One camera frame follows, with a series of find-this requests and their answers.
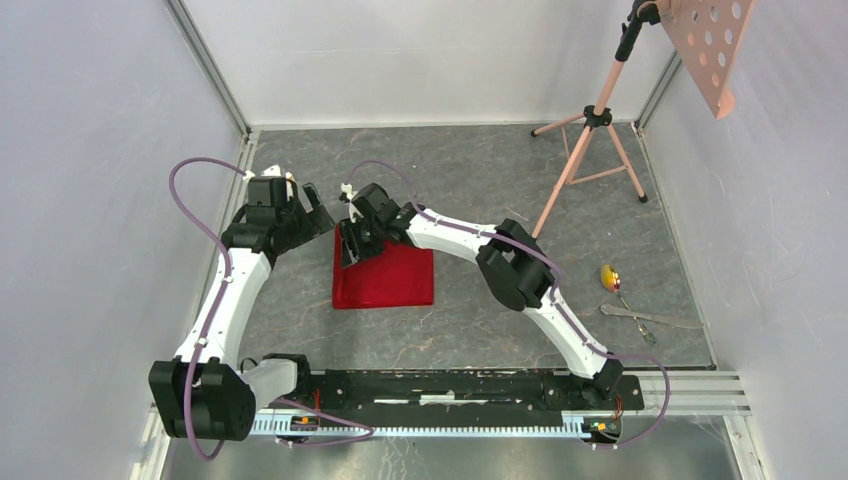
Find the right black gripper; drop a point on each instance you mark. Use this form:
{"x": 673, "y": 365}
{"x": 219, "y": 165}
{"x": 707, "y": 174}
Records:
{"x": 352, "y": 251}

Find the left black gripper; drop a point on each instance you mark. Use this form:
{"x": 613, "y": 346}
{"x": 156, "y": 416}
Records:
{"x": 315, "y": 222}

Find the red cloth napkin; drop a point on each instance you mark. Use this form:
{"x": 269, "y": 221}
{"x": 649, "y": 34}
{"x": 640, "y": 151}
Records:
{"x": 401, "y": 276}

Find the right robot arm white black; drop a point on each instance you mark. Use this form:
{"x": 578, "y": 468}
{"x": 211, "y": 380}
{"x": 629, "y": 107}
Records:
{"x": 518, "y": 274}

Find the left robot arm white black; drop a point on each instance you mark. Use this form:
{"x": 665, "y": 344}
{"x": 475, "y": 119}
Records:
{"x": 201, "y": 393}

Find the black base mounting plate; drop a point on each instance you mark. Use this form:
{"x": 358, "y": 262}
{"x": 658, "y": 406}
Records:
{"x": 460, "y": 397}

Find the iridescent spoon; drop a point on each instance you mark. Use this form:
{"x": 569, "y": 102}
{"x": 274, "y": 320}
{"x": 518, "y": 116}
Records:
{"x": 611, "y": 281}

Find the pink tripod stand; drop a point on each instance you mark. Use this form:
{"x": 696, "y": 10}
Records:
{"x": 598, "y": 116}

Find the pink perforated board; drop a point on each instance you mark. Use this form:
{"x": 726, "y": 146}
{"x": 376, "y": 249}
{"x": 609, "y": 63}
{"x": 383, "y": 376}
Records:
{"x": 706, "y": 35}

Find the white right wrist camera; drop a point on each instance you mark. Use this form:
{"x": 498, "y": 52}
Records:
{"x": 347, "y": 194}

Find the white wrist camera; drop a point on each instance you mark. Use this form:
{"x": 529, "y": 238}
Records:
{"x": 274, "y": 171}
{"x": 347, "y": 194}

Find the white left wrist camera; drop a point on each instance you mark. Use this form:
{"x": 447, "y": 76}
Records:
{"x": 274, "y": 171}

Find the white slotted cable duct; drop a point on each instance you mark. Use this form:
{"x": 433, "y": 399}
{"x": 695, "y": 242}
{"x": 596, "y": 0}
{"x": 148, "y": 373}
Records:
{"x": 282, "y": 424}

